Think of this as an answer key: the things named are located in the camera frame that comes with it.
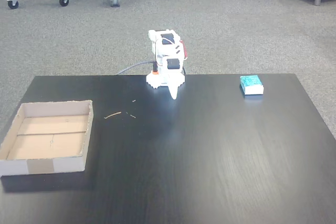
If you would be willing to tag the green block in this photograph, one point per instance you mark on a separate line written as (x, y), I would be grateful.
(251, 83)

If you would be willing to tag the shallow cardboard box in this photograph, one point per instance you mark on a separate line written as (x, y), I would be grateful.
(50, 140)

